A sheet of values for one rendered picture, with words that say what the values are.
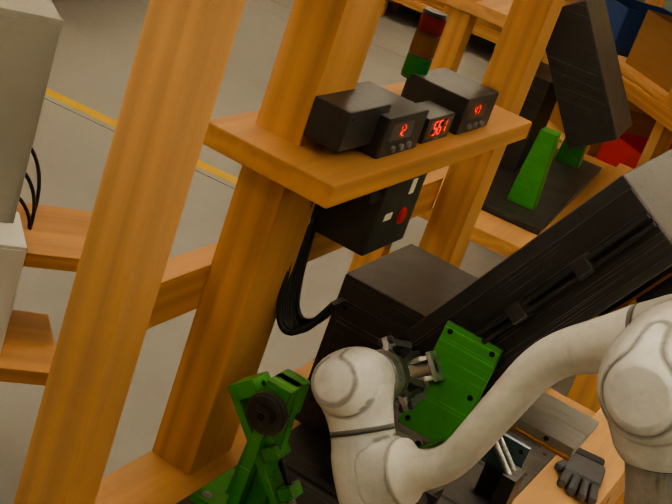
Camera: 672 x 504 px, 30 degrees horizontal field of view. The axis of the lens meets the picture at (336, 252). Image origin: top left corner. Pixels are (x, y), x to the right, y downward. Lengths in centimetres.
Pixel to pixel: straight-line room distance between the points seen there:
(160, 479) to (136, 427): 177
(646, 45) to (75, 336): 434
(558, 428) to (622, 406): 95
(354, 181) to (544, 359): 44
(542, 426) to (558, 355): 65
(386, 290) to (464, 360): 22
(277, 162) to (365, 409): 40
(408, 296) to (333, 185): 54
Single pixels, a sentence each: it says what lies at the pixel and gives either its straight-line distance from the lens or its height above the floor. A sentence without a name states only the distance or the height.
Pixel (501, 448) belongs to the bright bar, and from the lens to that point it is 246.
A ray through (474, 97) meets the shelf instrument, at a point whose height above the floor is 161.
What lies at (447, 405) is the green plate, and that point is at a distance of 229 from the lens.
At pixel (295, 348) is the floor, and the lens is 482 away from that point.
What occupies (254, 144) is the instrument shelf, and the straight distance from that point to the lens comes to 197.
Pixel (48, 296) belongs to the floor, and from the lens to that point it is 467.
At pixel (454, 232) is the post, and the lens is 306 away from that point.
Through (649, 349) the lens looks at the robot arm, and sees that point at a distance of 146.
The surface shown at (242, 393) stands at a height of 112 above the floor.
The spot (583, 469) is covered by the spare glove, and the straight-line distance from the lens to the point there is 277.
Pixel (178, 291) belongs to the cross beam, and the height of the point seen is 124.
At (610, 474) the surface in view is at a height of 90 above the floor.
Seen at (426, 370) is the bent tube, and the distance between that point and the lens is 226.
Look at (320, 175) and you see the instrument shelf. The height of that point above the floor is 154.
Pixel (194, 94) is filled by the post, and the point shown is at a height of 167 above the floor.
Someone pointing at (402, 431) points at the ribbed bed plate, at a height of 105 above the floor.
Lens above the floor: 216
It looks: 22 degrees down
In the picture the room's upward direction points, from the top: 20 degrees clockwise
